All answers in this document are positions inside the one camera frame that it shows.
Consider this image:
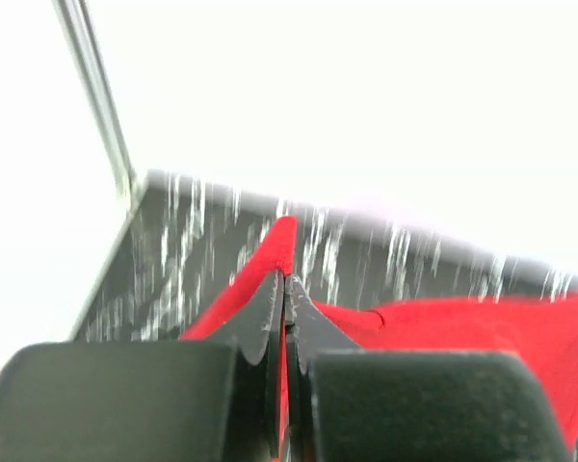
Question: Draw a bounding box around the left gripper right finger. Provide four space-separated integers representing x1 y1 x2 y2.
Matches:
285 276 571 461

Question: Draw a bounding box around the left aluminium frame post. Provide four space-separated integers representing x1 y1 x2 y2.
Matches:
52 0 138 210

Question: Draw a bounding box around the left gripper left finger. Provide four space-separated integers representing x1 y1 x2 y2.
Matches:
0 272 284 462

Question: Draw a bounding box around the red t shirt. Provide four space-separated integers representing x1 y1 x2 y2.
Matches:
179 217 578 451

